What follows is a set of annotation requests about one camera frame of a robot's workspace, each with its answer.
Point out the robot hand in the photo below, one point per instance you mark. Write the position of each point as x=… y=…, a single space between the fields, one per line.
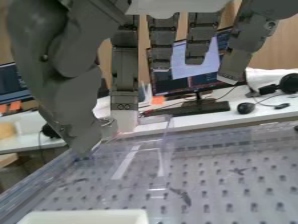
x=57 y=66

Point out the computer screen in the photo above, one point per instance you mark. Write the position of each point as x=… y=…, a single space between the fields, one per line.
x=10 y=83
x=199 y=71

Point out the small cardboard box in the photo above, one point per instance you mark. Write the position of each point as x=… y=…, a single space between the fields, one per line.
x=6 y=131

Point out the white desk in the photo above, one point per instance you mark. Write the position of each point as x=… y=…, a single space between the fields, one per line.
x=26 y=143
x=266 y=116

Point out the black keyboard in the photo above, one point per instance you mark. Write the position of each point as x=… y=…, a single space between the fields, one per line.
x=194 y=108

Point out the clear box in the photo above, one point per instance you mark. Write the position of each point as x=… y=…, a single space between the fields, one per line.
x=26 y=196

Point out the black mouse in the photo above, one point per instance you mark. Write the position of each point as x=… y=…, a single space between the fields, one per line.
x=246 y=107

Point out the small white box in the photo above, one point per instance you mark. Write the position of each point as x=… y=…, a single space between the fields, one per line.
x=83 y=218

